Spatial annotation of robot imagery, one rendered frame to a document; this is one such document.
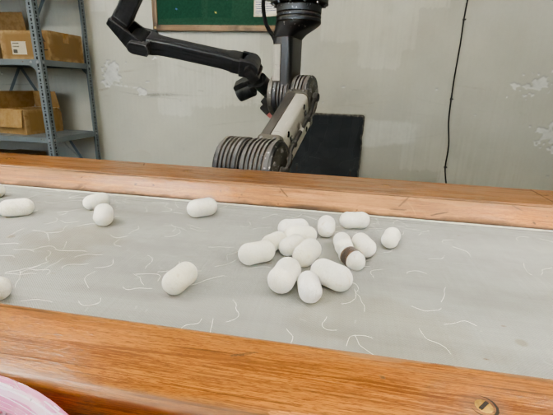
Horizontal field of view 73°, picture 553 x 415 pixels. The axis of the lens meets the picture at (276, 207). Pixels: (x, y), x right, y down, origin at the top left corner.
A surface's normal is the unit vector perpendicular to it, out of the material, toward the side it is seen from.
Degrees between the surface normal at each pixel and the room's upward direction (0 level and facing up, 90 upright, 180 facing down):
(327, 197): 45
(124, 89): 90
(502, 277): 0
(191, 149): 90
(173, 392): 0
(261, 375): 0
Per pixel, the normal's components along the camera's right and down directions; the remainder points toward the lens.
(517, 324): 0.04, -0.95
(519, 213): -0.10, -0.46
